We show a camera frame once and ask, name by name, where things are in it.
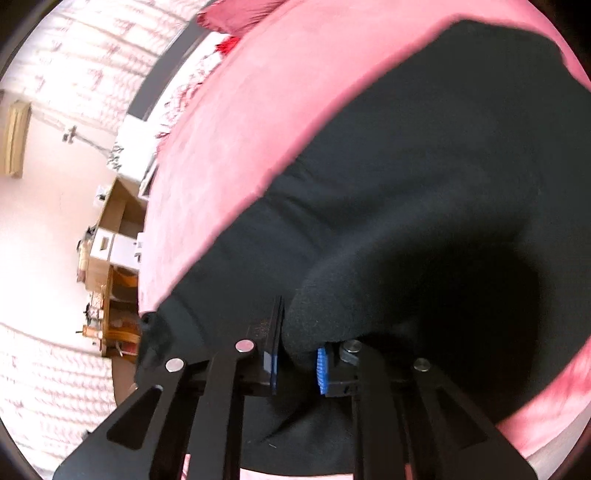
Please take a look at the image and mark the black pants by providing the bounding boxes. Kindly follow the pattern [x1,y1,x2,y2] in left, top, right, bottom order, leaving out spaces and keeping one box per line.
[135,21,590,476]

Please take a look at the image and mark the wooden stool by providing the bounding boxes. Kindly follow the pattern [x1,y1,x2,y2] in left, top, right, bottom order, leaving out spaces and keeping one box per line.
[76,266,141,363]

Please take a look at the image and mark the brown cardboard box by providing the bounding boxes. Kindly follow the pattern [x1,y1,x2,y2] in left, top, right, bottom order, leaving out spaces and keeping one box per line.
[75,177,146,289]

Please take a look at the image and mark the white patterned bed sheet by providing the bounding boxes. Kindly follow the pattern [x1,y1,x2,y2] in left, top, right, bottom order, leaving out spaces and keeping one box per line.
[107,31,228,184]

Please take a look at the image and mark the pink plush blanket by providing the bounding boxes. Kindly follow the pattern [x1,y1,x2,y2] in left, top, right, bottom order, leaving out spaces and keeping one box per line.
[142,1,590,479]

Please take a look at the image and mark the grey bed headboard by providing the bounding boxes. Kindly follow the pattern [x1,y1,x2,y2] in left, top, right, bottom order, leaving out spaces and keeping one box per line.
[127,15,211,121]

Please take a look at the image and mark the dark red pillow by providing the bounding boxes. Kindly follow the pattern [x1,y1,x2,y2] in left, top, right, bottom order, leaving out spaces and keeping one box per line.
[197,0,284,38]

